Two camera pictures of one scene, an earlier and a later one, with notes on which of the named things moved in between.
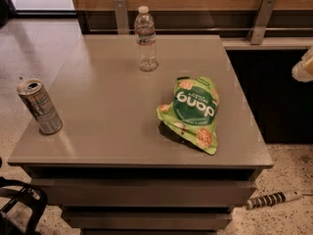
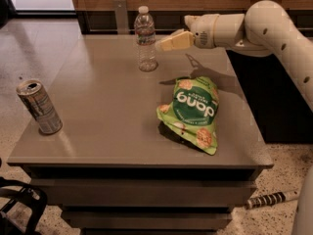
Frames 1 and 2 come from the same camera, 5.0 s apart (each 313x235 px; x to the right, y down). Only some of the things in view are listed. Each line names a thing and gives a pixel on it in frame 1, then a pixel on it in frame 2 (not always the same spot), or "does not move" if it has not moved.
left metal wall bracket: x=120 y=11 does not move
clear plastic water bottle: x=146 y=40 does not move
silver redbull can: x=37 y=101 does not move
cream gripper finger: x=300 y=72 to x=176 y=32
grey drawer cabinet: x=115 y=169 does not move
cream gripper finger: x=307 y=61 to x=181 y=41
